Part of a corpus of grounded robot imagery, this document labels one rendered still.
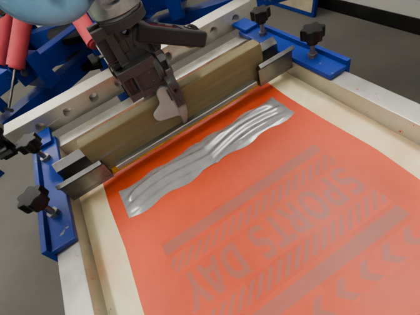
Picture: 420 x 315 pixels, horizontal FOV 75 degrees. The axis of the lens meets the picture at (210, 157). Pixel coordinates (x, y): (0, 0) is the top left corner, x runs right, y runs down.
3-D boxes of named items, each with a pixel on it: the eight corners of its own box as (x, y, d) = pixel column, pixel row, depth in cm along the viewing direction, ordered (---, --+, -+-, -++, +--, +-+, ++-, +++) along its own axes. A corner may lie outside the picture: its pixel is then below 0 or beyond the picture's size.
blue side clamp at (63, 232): (97, 252, 46) (71, 234, 41) (70, 269, 45) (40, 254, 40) (72, 152, 66) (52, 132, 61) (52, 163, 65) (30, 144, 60)
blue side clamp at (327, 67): (347, 89, 54) (351, 58, 49) (328, 102, 54) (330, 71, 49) (257, 44, 74) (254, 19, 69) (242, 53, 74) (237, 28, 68)
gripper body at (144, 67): (123, 88, 49) (82, 22, 40) (164, 64, 50) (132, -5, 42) (136, 107, 44) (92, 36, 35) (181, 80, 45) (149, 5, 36)
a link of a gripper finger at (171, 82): (171, 102, 50) (148, 59, 45) (179, 97, 50) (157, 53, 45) (180, 110, 46) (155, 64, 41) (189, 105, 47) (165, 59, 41)
